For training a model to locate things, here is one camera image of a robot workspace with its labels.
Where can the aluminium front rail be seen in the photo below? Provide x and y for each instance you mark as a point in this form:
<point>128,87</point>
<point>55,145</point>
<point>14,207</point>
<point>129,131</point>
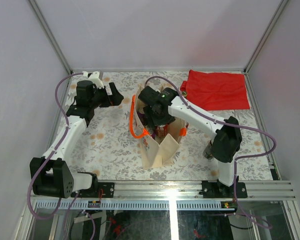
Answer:
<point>255,190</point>

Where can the beige canvas bag orange handles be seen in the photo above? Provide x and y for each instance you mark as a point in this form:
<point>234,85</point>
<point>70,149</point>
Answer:
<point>155,152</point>

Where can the black energy drink can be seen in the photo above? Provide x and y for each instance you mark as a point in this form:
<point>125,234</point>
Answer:
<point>208,151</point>

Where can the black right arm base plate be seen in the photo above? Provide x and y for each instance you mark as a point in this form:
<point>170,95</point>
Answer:
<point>217,190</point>

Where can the green glass bottle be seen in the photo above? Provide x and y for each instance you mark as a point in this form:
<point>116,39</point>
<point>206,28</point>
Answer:
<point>184,94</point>

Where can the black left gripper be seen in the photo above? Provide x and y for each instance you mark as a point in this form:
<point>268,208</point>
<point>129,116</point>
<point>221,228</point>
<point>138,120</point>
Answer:
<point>114,99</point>

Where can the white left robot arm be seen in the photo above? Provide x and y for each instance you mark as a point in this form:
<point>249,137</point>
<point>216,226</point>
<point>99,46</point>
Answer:
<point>50,174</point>

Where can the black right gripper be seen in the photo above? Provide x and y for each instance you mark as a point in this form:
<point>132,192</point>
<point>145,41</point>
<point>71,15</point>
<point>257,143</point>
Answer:
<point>152,121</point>

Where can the red cola can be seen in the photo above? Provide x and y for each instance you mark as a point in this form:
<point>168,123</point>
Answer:
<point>161,130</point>

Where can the red cloth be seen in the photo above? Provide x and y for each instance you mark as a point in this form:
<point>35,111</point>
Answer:
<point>217,91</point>

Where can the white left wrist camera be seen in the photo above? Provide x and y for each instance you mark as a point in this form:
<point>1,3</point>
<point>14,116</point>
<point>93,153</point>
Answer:
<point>94,77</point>

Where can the purple soda can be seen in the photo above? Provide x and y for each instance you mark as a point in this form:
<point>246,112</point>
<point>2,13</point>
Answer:
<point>142,116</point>

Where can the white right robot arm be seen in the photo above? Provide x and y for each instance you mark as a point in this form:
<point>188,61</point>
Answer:
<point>224,134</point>

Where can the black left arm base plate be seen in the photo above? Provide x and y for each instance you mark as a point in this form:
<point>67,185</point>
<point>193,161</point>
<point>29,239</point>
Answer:
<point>101,190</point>

